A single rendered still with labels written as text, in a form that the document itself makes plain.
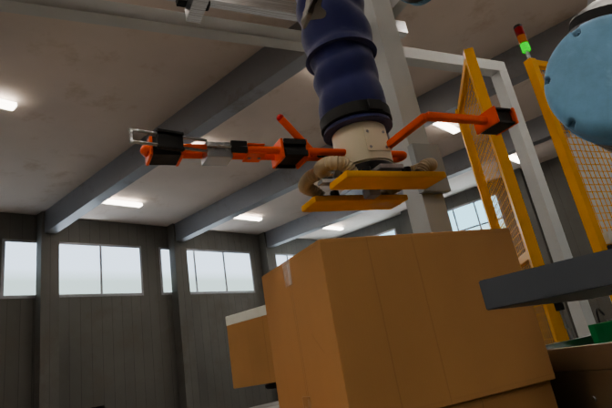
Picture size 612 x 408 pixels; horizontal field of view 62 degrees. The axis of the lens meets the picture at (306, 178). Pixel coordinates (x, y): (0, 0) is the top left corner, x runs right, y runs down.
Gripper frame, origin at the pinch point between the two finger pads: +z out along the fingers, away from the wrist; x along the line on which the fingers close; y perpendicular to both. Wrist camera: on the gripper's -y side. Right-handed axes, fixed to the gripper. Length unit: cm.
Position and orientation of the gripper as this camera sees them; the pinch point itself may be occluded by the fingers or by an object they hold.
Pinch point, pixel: (295, 5)
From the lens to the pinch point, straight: 143.7
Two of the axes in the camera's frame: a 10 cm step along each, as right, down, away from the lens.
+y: 8.9, 0.1, 4.5
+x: -1.6, -9.3, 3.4
